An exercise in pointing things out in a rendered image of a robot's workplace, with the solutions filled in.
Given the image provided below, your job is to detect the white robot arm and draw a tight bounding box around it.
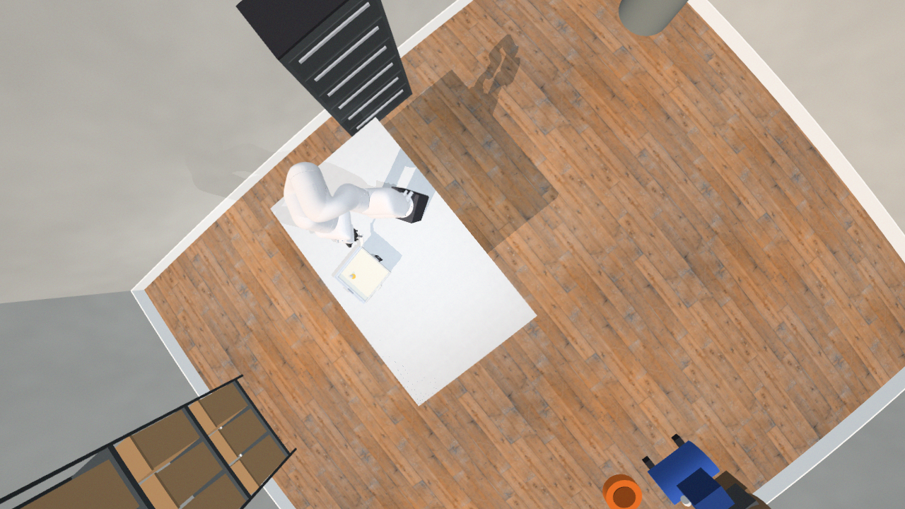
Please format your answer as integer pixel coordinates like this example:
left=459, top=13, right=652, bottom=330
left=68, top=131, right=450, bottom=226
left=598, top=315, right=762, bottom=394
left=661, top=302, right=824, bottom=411
left=284, top=162, right=414, bottom=243

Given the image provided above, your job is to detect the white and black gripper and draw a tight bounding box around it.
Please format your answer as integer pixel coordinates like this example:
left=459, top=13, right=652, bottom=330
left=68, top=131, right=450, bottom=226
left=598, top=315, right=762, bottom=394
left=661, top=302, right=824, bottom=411
left=339, top=224, right=358, bottom=247

